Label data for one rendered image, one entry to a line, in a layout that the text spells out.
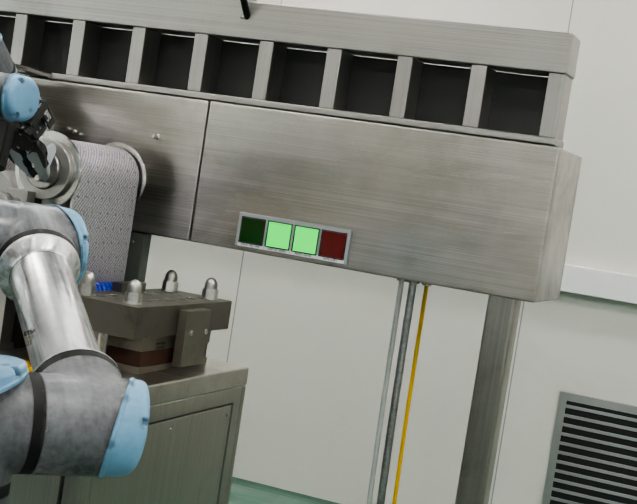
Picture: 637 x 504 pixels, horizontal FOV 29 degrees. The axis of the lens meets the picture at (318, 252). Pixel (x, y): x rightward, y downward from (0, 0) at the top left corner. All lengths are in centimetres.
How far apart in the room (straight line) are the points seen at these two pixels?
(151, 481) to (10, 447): 97
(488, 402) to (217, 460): 57
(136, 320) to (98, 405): 87
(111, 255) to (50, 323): 99
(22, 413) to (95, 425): 8
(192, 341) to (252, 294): 269
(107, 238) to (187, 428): 42
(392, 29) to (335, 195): 35
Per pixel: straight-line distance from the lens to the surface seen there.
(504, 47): 246
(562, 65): 244
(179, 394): 238
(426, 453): 495
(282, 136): 258
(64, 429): 143
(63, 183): 242
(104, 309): 234
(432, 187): 247
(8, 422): 142
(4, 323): 245
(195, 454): 251
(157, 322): 238
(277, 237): 257
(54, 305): 163
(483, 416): 262
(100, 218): 252
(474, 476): 264
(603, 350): 476
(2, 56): 222
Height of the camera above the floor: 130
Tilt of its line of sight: 3 degrees down
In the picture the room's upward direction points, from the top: 9 degrees clockwise
